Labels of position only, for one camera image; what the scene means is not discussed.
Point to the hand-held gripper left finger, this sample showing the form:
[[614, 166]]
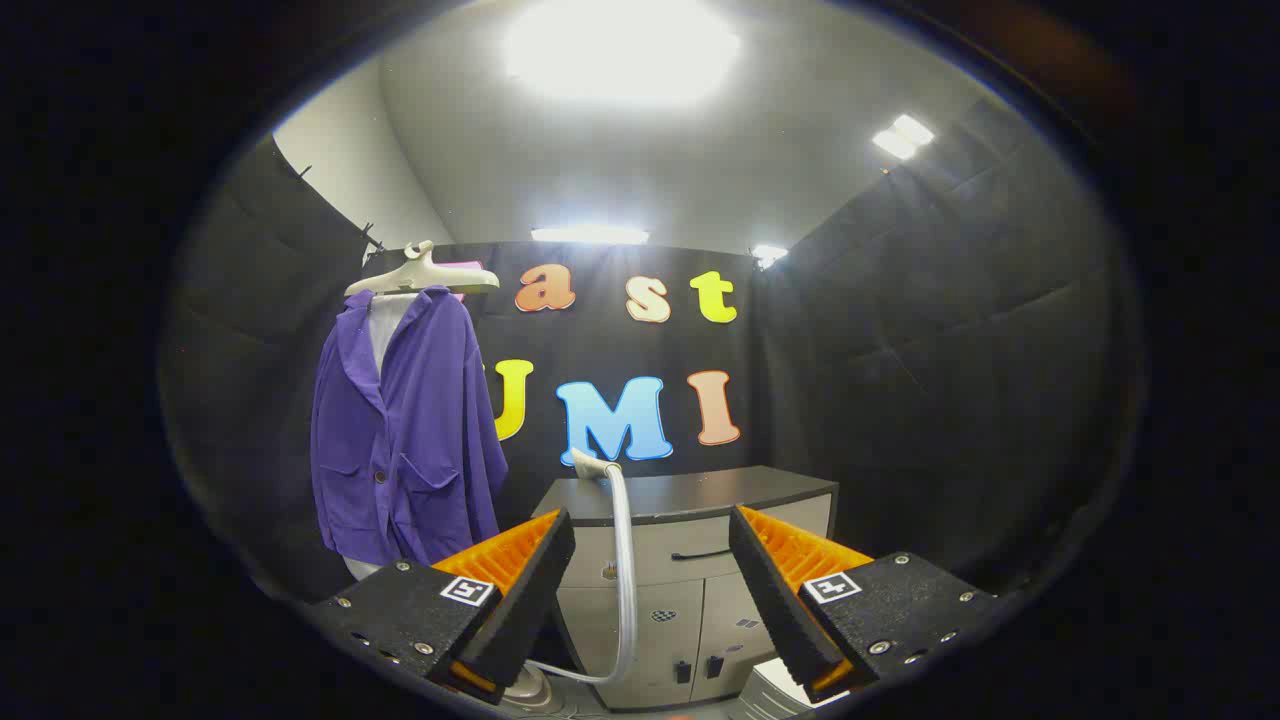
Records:
[[535, 580]]

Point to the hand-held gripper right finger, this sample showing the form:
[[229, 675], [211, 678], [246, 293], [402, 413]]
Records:
[[765, 590]]

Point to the garment steamer base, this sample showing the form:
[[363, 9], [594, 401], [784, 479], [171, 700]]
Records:
[[528, 690]]

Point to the purple jacket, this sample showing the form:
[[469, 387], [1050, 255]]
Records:
[[420, 440]]

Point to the white inner garment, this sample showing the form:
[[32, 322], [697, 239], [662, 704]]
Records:
[[385, 325]]

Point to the white plastic clothes hanger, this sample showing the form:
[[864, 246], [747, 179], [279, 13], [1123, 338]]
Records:
[[425, 272]]

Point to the grey cabinet with dark top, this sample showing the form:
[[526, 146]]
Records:
[[680, 585]]

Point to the small ceiling light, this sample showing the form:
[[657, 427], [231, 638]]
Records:
[[768, 255]]

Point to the long ceiling light strip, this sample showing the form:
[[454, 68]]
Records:
[[590, 235]]

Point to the double ceiling light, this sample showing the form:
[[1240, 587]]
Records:
[[902, 137]]

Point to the large ceiling light panel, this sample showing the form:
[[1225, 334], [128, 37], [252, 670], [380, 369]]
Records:
[[620, 50]]

